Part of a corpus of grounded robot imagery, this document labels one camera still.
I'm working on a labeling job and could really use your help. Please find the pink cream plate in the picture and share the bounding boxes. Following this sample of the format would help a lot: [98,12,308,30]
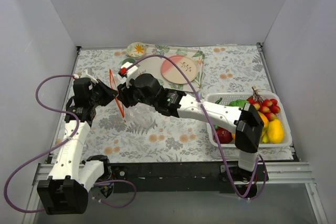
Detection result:
[161,55,198,84]

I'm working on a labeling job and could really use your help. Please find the green lettuce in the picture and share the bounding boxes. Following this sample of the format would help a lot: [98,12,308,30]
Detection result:
[228,99,249,108]

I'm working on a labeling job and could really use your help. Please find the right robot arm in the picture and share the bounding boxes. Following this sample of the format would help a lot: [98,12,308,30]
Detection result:
[118,73,264,181]

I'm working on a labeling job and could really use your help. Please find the orange mango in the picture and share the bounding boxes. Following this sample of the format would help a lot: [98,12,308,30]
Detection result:
[258,111,269,129]

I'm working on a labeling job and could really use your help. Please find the green cup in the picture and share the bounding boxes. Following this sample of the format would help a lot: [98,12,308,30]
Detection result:
[122,58,135,64]

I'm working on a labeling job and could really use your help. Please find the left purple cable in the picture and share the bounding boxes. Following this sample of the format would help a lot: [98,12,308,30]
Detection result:
[4,73,137,213]

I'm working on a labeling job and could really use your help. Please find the white plastic basket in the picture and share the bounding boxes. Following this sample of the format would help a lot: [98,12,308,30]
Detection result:
[205,90,292,148]

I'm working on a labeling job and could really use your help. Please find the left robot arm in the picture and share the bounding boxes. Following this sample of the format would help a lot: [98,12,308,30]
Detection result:
[37,74,118,215]

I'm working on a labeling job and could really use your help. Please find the flower-print bowl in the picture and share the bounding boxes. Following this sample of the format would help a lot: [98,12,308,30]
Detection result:
[127,42,148,58]

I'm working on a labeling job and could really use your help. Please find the lychee bunch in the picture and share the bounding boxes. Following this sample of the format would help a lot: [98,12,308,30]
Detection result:
[247,87,281,121]

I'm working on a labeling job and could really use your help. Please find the leaf-print serving tray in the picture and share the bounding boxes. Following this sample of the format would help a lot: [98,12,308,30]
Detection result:
[127,42,205,92]

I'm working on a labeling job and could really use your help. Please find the clear orange-zip bag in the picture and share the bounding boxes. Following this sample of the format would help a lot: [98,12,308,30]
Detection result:
[108,68,158,127]

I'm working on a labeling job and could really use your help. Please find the purple cable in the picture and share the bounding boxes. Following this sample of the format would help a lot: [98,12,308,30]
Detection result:
[125,55,268,199]
[4,73,137,213]

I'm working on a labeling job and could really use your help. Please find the yellow banana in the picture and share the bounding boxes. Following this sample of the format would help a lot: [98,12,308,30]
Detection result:
[260,130,269,144]

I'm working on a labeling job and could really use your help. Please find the red apple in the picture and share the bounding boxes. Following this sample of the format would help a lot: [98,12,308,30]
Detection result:
[215,127,233,144]

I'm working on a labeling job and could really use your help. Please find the green chili pepper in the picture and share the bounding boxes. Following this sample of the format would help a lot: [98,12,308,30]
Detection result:
[215,98,223,104]

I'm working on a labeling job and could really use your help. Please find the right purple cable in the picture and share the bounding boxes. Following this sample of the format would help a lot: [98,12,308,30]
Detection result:
[125,55,268,199]

